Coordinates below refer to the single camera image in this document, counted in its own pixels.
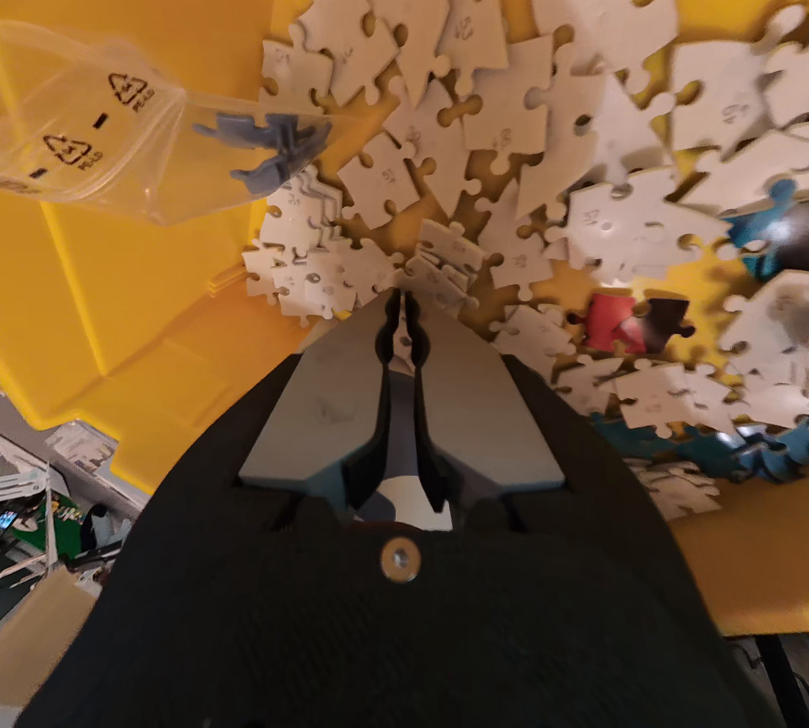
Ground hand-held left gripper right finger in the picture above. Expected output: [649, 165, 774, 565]
[402, 292, 566, 515]

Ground clear plastic zip bag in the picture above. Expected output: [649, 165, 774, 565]
[0, 20, 335, 228]

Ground grey plastic parts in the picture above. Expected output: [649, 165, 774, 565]
[192, 111, 333, 198]

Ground red black puzzle piece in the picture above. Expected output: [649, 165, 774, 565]
[580, 293, 696, 357]

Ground yellow plastic bin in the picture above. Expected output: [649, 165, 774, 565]
[0, 0, 809, 638]

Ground pile of white puzzle pieces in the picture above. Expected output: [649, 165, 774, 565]
[242, 0, 809, 521]

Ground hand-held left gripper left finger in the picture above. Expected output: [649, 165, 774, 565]
[237, 287, 405, 512]

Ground cardboard box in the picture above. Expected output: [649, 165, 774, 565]
[0, 567, 99, 711]

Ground blue puzzle piece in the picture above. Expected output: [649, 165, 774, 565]
[726, 179, 809, 284]

